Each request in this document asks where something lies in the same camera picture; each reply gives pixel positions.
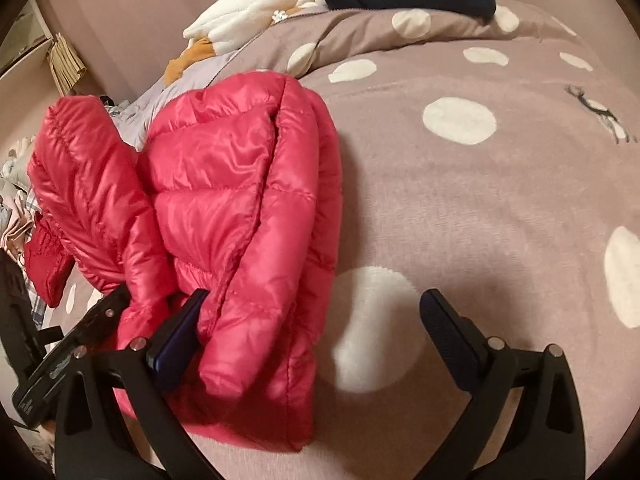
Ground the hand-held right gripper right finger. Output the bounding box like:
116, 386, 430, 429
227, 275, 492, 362
419, 288, 587, 480

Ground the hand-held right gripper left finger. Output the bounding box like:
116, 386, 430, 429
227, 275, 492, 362
54, 288, 221, 480

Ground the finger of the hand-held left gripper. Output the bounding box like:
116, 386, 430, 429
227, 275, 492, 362
75, 284, 132, 350

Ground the pink hooded puffer jacket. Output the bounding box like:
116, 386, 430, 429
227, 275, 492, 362
27, 71, 345, 453

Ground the red folded puffer jacket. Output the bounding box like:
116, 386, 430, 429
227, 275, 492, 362
25, 212, 76, 309

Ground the polka dot deer blanket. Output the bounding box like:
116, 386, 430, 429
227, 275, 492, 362
42, 7, 640, 480

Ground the grey quilt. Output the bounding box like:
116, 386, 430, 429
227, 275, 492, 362
107, 50, 241, 152

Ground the pink curtain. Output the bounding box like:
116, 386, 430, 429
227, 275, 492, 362
35, 0, 226, 106

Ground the white goose plush toy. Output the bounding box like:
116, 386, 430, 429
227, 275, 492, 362
165, 0, 332, 84

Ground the white wall shelf unit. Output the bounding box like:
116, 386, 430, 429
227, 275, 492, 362
0, 0, 54, 82

